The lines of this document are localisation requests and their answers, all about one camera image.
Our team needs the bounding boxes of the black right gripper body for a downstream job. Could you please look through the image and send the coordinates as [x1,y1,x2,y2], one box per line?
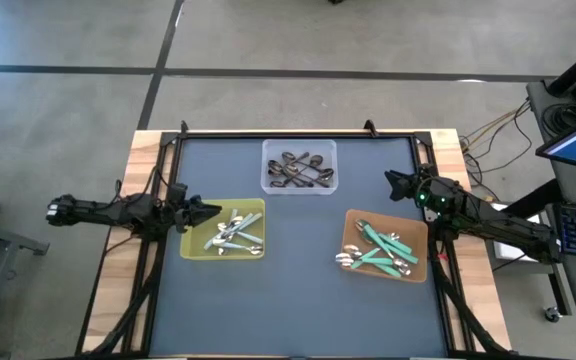
[410,174,457,211]

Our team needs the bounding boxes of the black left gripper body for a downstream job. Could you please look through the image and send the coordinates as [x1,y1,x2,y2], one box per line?
[167,197,197,234]

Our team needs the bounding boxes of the yellow plastic bin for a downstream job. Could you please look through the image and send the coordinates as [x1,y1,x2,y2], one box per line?
[179,197,267,262]

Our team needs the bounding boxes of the orange plastic bin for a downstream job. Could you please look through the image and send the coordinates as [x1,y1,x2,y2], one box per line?
[339,208,429,285]

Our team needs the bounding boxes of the clear plastic bin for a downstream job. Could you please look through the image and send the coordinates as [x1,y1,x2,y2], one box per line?
[260,138,340,196]

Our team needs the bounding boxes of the white paper booklet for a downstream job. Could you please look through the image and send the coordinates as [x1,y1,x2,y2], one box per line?
[487,201,551,265]

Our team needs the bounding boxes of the black monitor strut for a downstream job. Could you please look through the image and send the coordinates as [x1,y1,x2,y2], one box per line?
[505,178,565,224]

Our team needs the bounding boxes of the blue grey table mat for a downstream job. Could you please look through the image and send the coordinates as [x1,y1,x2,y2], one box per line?
[148,137,450,358]

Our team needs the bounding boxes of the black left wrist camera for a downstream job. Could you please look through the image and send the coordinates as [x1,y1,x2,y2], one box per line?
[167,182,189,202]

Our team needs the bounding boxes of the black aluminium table frame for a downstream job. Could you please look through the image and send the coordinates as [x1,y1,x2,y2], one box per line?
[74,118,519,360]

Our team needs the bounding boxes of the yellow cable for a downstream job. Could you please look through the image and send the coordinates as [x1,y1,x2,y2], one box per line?
[462,101,533,151]

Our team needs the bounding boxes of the coiled black cable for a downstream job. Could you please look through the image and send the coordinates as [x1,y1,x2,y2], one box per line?
[539,101,576,138]

